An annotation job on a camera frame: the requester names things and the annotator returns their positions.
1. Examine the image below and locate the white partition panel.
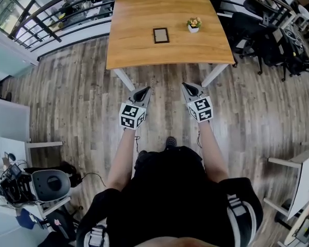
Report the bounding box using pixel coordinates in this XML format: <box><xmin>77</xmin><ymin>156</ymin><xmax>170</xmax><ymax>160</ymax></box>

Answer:
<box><xmin>0</xmin><ymin>96</ymin><xmax>31</xmax><ymax>149</ymax></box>

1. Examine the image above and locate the white table leg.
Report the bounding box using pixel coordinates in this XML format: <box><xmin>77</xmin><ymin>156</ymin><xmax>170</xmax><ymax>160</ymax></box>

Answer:
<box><xmin>201</xmin><ymin>63</ymin><xmax>230</xmax><ymax>87</ymax></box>
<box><xmin>113</xmin><ymin>68</ymin><xmax>136</xmax><ymax>91</ymax></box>

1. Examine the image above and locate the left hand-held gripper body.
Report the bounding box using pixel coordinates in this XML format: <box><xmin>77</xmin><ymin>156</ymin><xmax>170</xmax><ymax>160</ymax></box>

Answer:
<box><xmin>118</xmin><ymin>86</ymin><xmax>152</xmax><ymax>131</ymax></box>

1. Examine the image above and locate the black office chair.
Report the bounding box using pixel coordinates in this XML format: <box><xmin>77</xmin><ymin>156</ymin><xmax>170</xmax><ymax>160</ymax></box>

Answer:
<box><xmin>262</xmin><ymin>27</ymin><xmax>309</xmax><ymax>82</ymax></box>
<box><xmin>230</xmin><ymin>11</ymin><xmax>283</xmax><ymax>76</ymax></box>

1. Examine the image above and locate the grey-backed office chair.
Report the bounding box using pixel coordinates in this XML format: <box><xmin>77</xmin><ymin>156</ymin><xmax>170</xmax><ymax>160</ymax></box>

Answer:
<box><xmin>31</xmin><ymin>169</ymin><xmax>72</xmax><ymax>203</ymax></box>

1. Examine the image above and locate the black camera equipment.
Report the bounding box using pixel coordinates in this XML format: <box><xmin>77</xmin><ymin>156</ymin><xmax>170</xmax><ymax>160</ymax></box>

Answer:
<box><xmin>0</xmin><ymin>163</ymin><xmax>34</xmax><ymax>205</ymax></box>

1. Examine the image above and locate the person's left forearm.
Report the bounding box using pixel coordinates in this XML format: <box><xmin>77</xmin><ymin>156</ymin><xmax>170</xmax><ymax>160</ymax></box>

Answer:
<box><xmin>106</xmin><ymin>127</ymin><xmax>138</xmax><ymax>192</ymax></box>

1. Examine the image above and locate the person's right forearm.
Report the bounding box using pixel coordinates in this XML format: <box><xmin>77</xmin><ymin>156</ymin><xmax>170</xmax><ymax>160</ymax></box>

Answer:
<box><xmin>197</xmin><ymin>121</ymin><xmax>230</xmax><ymax>184</ymax></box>

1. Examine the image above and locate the potted orange flower plant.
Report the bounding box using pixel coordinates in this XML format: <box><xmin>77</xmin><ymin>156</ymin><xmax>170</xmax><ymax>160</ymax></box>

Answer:
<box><xmin>186</xmin><ymin>16</ymin><xmax>203</xmax><ymax>34</ymax></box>

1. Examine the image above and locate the black bag with pink emblem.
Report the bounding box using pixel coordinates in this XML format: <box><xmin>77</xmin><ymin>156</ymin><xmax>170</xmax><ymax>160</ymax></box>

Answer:
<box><xmin>45</xmin><ymin>207</ymin><xmax>78</xmax><ymax>241</ymax></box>

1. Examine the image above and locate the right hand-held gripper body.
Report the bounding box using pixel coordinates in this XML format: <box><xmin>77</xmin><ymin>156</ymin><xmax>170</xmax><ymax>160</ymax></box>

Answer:
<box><xmin>181</xmin><ymin>82</ymin><xmax>214</xmax><ymax>124</ymax></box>

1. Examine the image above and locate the white desk with phone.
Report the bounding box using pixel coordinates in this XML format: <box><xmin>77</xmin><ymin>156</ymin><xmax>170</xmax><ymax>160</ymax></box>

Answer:
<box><xmin>0</xmin><ymin>136</ymin><xmax>64</xmax><ymax>169</ymax></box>

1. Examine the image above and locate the person's black clothing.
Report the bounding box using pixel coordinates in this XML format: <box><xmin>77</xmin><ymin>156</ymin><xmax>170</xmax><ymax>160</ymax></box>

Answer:
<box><xmin>76</xmin><ymin>145</ymin><xmax>265</xmax><ymax>247</ymax></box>

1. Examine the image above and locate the black picture frame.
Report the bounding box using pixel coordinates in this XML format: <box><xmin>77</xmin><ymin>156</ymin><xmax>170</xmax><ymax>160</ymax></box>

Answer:
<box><xmin>152</xmin><ymin>27</ymin><xmax>170</xmax><ymax>45</ymax></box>

